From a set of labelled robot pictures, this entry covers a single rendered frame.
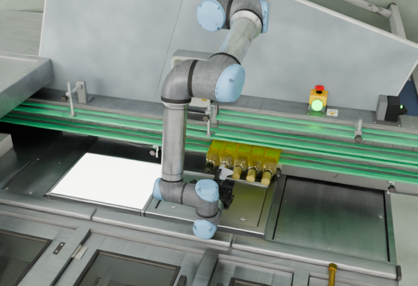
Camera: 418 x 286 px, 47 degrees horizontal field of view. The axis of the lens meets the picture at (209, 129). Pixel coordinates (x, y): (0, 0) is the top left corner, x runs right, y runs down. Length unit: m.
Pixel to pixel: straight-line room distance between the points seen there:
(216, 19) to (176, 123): 0.46
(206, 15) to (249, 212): 0.77
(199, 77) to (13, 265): 0.95
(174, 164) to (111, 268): 0.46
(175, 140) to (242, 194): 0.57
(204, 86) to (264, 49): 0.69
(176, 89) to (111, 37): 0.87
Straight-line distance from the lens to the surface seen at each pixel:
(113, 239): 1.89
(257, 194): 2.02
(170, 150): 1.55
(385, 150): 2.07
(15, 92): 2.26
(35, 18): 3.12
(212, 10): 1.79
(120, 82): 2.35
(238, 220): 1.88
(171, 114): 1.51
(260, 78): 2.13
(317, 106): 2.04
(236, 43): 1.58
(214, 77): 1.42
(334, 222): 1.99
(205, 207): 1.59
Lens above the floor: 2.68
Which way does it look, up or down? 57 degrees down
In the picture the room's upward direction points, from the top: 152 degrees counter-clockwise
